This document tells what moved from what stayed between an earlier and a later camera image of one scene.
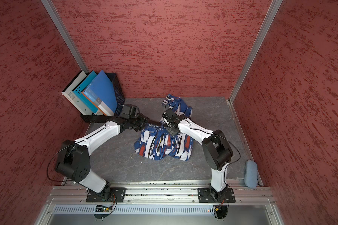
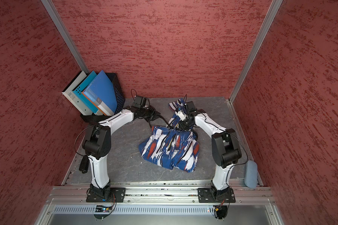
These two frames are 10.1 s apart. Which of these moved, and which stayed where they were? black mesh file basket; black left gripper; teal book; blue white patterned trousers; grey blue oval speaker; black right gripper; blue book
Moved: black left gripper; blue white patterned trousers; black right gripper
Stayed: blue book; grey blue oval speaker; teal book; black mesh file basket
